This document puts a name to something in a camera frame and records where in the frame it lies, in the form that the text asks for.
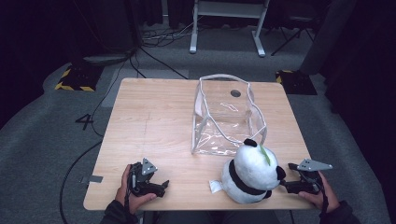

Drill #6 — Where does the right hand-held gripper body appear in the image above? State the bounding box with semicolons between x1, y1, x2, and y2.
296;158;333;195

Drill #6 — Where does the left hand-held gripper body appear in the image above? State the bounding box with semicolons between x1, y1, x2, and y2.
128;158;158;197

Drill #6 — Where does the panda plush toy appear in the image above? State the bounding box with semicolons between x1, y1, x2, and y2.
208;138;287;205

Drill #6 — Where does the clear plastic bag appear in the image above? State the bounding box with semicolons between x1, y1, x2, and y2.
191;73;268;157

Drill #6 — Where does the person's left hand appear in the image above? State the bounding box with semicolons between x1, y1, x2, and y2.
115;163;158;216

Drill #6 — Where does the person's right hand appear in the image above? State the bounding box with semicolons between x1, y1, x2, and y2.
298;171;341;214

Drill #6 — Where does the grey tape strip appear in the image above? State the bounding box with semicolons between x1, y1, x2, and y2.
78;175;104;185

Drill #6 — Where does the person's lap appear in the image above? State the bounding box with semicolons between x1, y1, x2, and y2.
143;209;281;224

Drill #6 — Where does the black yellow striped floor plate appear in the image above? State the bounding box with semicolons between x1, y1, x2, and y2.
275;69;318;96
54;63;104;92

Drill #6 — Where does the grey round stand base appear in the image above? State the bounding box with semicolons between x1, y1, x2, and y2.
82;53;134;67

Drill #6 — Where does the black tripod stand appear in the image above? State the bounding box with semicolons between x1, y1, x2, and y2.
270;15;316;57

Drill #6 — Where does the grey curtain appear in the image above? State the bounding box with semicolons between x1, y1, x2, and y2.
300;0;358;76

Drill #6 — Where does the tall black cabinet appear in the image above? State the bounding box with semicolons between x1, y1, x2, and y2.
71;0;143;57

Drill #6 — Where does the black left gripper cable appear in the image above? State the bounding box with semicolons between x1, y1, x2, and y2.
123;174;134;220

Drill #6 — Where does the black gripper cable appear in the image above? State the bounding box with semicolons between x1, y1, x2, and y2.
319;181;331;218
123;174;134;220

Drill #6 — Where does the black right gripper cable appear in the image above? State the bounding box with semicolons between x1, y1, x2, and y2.
319;181;331;218

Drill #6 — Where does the long black floor cable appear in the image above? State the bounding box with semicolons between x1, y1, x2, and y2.
59;140;105;224

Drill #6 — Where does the thin black floor cable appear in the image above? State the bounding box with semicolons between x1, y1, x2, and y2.
90;60;127;138

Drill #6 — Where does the bundle of floor cables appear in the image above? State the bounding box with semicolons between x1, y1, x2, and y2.
141;18;195;49

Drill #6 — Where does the white metal table frame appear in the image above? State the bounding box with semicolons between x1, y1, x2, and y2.
189;0;271;58

